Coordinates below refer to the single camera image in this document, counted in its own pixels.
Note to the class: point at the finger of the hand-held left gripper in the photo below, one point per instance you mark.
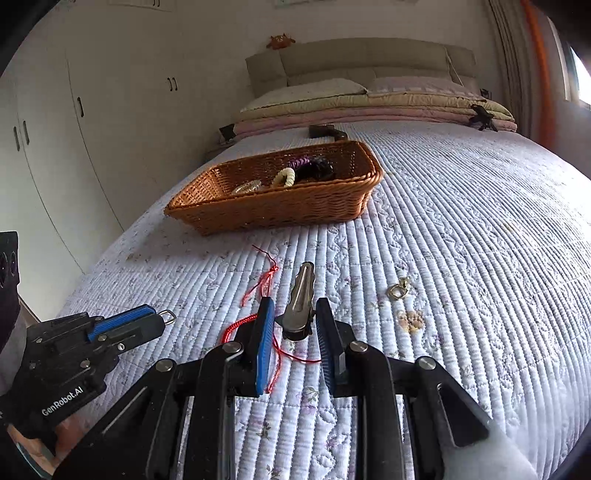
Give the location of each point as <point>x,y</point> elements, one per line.
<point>122,318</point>
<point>136,334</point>

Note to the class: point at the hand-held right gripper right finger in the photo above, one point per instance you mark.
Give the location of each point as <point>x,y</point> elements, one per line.
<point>327,346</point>

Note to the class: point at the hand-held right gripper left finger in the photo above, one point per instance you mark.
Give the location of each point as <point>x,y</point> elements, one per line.
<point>265,346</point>

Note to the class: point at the metal hair clip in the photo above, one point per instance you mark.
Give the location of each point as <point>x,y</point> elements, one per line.
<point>300,290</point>

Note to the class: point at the brown wicker basket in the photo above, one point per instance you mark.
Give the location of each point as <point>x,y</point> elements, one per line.
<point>277,210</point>

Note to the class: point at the person's left hand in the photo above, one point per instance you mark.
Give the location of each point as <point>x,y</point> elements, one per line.
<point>32,443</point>

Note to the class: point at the white floral bed quilt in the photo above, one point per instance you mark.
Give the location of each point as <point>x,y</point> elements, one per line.
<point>461,230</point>

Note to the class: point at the white wardrobe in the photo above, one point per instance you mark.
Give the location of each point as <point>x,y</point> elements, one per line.
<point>92,138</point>

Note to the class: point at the white fluffy cloth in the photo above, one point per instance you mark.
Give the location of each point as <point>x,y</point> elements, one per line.
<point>508,457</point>

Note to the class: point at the dark item on nightstand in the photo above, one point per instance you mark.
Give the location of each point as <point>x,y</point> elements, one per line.
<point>227,132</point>

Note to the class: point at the dark brown object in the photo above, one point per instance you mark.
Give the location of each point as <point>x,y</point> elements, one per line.
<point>323,131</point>

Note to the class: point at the folded pink blanket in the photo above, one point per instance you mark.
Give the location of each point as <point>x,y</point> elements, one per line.
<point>369,116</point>

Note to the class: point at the cream floral pillow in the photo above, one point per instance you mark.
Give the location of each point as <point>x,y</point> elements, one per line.
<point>304,94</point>

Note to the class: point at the folded beige blanket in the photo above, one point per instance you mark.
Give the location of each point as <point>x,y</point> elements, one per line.
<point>415,102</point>

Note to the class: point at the pink striped pillow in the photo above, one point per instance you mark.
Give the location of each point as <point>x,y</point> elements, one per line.
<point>411,85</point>

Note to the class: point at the small black tripod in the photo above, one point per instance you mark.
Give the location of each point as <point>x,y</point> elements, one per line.
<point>480,117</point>

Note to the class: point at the beige padded headboard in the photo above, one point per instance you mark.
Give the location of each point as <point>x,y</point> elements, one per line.
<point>369,60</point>

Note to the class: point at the brown plush toy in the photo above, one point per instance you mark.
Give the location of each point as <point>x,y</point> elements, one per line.
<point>280,41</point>

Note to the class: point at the grey curtain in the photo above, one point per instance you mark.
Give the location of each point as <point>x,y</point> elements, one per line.
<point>512,55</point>

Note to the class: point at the orange curtain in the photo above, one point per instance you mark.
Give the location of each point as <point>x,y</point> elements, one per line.
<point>540,69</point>

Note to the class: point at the window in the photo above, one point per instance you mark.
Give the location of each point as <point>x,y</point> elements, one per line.
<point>579,78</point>

